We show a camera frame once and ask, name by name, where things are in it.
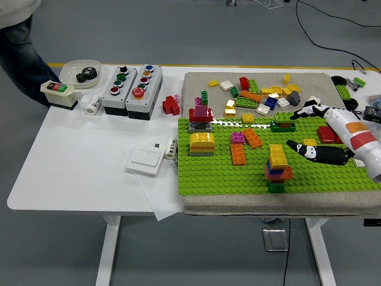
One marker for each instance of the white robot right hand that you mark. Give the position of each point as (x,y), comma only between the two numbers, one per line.
(354,131)

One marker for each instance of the yellow narrow toy brick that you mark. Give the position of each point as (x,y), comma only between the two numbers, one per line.
(286,79)

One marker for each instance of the blue toy brick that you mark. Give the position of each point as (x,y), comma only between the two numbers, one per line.
(271,102)
(268,168)

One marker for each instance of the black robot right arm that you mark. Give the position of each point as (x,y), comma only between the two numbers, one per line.
(378,179)

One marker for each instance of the white toy brick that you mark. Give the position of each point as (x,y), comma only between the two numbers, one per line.
(283,102)
(226,85)
(263,109)
(358,163)
(314,99)

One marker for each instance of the green long toy brick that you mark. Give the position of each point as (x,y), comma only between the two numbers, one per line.
(343,90)
(246,102)

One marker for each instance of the light green small brick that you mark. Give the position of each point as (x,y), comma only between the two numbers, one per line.
(359,80)

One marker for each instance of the black toy piece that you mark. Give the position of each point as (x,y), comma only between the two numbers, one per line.
(308,104)

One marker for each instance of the grey sloped toy brick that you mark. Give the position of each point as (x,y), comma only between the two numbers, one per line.
(293,97)

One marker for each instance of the light green long brick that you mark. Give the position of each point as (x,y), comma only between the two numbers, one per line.
(284,116)
(254,86)

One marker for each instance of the dark green arch brick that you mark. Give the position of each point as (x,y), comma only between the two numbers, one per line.
(278,128)

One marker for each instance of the yellow glossy toy brick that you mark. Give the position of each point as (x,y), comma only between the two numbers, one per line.
(229,112)
(230,103)
(273,96)

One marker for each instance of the dark green toy brick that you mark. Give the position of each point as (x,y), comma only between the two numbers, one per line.
(276,187)

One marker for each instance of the orange long toy brick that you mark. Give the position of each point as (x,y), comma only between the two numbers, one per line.
(238,154)
(253,138)
(251,95)

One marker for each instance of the dark green narrow brick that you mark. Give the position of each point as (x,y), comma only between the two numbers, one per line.
(234,91)
(204,96)

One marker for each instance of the yellow rounded toy brick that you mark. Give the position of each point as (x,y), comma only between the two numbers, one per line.
(202,139)

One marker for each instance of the green studded baseplate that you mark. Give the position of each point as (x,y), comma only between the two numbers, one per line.
(208,175)

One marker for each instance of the orange thin toy brick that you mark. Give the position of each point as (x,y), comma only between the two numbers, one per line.
(202,147)

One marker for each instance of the magenta tall toy brick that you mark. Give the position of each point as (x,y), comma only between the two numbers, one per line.
(201,108)

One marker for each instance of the red wide toy brick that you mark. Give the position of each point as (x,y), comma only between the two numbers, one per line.
(192,115)

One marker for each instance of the pink small toy brick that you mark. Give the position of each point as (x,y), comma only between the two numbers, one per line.
(176,97)

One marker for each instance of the red cross-shaped brick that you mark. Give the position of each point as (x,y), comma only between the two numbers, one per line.
(170,105)

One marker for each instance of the black small part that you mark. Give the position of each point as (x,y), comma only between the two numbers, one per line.
(357,114)

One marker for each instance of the clear plastic bag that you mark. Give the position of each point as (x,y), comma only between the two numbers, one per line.
(375,129)

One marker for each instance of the black box yellow marks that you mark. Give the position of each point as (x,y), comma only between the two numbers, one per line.
(372,113)

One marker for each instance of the clear bag blue parts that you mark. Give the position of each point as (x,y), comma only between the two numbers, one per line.
(375,99)

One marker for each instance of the silver metal part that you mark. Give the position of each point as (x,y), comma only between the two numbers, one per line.
(352,84)

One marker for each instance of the black desk control panel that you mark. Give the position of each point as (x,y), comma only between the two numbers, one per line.
(372,222)

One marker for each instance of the white table leg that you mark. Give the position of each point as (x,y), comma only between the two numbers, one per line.
(108,247)
(321,247)

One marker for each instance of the silver floor box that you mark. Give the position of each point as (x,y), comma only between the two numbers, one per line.
(275,239)

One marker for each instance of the grey-brown mat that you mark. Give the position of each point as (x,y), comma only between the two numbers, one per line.
(202,80)

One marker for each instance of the white labelled tube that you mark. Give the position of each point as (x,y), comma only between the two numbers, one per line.
(93,105)
(170,147)

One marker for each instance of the small white adapter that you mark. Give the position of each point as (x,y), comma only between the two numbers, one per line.
(158,146)

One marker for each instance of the white paper sheet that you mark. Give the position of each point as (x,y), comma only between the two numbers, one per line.
(160,196)

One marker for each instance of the grey emergency-stop button box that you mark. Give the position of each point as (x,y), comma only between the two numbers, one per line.
(144,95)

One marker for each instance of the grey push-button box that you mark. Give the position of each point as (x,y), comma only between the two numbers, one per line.
(119,92)

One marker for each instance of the white plain tube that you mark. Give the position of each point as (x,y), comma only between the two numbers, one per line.
(84,102)

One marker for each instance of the black gear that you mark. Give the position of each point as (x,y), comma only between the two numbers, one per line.
(86,74)

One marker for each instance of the white bowl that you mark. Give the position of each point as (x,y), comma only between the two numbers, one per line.
(71,71)

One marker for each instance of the person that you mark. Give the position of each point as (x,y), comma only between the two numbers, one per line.
(21,53)

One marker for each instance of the white wall switch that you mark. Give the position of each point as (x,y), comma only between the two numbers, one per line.
(144,161)

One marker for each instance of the beige red-green switch box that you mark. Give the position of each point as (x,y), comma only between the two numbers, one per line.
(58,93)

